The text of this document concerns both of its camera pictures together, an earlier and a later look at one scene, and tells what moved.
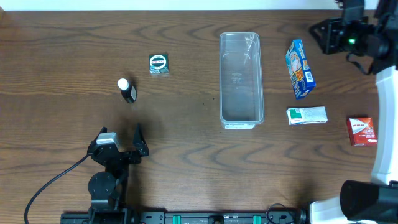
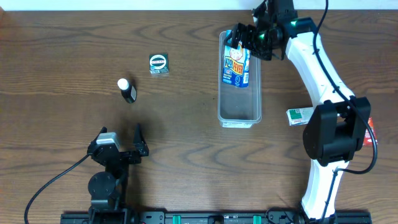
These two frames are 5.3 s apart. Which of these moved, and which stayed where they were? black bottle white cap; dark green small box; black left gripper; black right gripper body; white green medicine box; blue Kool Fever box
Moved: black right gripper body; blue Kool Fever box
Stayed: black left gripper; dark green small box; black bottle white cap; white green medicine box
